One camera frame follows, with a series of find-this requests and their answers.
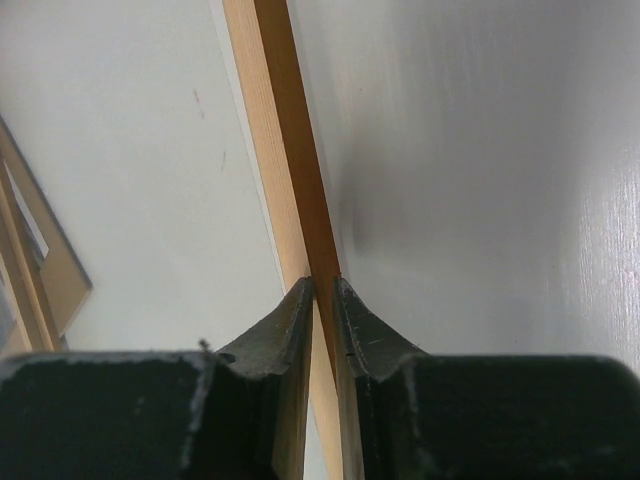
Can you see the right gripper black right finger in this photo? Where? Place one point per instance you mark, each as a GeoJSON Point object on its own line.
{"type": "Point", "coordinates": [407, 414]}

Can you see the brown frame backing board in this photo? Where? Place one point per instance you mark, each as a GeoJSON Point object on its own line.
{"type": "Point", "coordinates": [64, 280]}

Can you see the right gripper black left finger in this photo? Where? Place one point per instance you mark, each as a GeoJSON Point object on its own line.
{"type": "Point", "coordinates": [239, 412]}

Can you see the wooden picture frame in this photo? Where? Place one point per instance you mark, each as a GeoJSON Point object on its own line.
{"type": "Point", "coordinates": [152, 129]}

